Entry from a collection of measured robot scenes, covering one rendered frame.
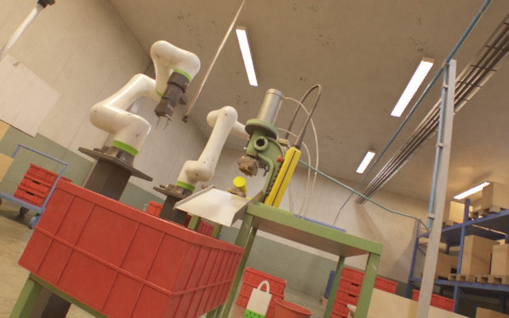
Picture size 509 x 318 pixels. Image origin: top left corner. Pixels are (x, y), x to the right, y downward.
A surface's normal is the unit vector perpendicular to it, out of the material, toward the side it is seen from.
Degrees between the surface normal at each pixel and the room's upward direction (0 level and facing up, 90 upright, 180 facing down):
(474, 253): 90
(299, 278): 90
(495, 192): 90
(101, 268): 90
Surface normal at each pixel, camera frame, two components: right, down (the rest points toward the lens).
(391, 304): -0.14, -0.36
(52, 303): 0.90, 0.19
